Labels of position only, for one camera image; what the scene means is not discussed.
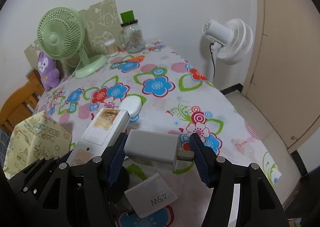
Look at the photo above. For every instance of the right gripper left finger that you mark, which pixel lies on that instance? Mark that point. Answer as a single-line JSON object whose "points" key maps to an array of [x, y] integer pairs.
{"points": [[105, 180]]}

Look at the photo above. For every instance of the white oval case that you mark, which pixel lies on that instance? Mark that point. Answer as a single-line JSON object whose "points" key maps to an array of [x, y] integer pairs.
{"points": [[131, 104]]}

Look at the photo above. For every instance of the purple plush rabbit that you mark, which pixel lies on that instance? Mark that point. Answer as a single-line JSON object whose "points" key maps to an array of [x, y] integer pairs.
{"points": [[48, 71]]}

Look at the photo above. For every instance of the wooden bed headboard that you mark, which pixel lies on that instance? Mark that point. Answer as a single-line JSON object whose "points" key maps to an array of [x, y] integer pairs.
{"points": [[21, 104]]}

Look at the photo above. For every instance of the cotton swab container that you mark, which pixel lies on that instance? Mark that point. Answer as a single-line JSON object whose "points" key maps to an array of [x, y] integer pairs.
{"points": [[111, 47]]}

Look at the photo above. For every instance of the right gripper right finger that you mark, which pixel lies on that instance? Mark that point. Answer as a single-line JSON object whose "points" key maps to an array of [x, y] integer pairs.
{"points": [[258, 202]]}

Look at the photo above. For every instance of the floral tablecloth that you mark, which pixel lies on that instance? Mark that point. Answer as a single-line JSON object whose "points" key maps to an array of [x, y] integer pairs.
{"points": [[177, 100]]}

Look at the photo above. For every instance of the green desk fan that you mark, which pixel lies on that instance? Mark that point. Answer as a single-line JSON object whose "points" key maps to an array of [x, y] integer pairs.
{"points": [[61, 33]]}

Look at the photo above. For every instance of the glass jar green lid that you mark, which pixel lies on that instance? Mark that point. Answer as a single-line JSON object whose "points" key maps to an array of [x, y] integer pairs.
{"points": [[131, 34]]}

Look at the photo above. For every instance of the beige door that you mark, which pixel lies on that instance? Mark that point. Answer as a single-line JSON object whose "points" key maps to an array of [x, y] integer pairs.
{"points": [[283, 77]]}

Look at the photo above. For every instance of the white clip fan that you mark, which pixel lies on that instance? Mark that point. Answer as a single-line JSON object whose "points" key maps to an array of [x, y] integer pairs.
{"points": [[232, 41]]}

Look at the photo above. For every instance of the beige patterned wall board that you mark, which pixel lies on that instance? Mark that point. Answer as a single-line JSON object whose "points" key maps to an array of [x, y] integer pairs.
{"points": [[102, 23]]}

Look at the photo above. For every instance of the white USB charger block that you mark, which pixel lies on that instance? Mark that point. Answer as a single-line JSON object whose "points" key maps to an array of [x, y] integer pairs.
{"points": [[155, 149]]}

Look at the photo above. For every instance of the white remote control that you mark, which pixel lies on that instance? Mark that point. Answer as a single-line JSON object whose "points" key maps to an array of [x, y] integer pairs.
{"points": [[101, 133]]}

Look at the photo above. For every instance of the yellow patterned storage box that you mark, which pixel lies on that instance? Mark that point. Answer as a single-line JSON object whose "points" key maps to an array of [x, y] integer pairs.
{"points": [[38, 136]]}

